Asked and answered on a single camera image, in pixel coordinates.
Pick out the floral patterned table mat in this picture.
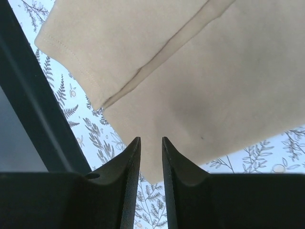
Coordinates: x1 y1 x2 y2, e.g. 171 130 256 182
10 0 305 229

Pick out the beige t shirt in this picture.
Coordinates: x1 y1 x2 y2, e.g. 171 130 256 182
35 0 305 184

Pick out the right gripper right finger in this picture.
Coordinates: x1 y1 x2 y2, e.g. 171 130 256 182
162 137 305 229

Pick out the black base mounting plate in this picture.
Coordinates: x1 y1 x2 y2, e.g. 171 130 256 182
0 0 91 174

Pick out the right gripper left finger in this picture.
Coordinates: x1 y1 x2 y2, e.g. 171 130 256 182
0 137 141 229

